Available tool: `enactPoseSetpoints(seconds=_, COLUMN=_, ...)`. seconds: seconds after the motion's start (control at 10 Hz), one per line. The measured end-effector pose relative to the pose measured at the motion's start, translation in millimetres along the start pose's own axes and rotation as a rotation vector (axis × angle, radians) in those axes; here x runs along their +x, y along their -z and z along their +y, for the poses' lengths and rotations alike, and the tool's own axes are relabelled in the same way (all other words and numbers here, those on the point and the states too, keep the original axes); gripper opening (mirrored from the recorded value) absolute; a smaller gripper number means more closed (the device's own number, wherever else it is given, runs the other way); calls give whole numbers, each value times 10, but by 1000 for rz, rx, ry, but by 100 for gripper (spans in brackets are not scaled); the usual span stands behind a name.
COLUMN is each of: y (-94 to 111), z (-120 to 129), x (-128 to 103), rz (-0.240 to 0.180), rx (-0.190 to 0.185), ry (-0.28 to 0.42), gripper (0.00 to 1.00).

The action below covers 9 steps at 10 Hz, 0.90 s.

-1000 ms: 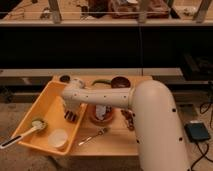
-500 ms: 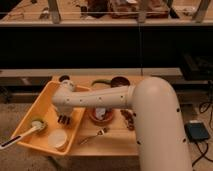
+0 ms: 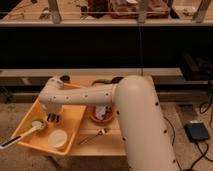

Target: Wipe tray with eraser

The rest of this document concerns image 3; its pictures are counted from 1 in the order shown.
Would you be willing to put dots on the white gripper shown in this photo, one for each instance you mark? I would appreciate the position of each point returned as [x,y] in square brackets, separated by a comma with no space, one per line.
[52,109]

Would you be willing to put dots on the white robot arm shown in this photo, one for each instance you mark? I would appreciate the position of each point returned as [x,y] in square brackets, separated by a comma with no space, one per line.
[143,129]

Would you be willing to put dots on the yellow plastic tray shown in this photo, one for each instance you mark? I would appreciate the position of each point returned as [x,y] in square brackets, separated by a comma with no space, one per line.
[70,120]

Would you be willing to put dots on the small green bowl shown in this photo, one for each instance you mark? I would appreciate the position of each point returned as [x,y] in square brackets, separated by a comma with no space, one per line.
[39,125]

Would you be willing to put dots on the white round cup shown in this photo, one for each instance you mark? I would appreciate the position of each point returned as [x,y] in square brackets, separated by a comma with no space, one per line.
[58,139]

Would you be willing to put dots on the brown clay bowl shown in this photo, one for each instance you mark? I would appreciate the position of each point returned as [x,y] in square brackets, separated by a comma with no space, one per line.
[109,117]

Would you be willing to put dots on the small dark round cap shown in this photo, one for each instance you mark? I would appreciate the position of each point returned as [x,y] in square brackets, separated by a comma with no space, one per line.
[65,78]

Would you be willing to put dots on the white crumpled paper in bowl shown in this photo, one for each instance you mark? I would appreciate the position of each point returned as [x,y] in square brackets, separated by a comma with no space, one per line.
[102,111]

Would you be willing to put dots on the metal fork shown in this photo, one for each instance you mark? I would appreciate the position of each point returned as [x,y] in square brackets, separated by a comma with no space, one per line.
[101,132]

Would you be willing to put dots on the green curved vegetable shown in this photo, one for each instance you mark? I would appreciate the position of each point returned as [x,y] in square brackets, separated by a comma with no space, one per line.
[101,81]

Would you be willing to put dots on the dark brown round lid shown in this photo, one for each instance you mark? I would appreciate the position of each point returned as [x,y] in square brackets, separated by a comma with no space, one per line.
[116,79]

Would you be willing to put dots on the black foot pedal box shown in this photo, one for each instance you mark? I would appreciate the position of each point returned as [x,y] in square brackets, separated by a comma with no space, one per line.
[196,132]

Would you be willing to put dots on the white spoon black handle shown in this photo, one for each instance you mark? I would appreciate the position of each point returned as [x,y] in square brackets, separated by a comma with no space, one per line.
[16,139]

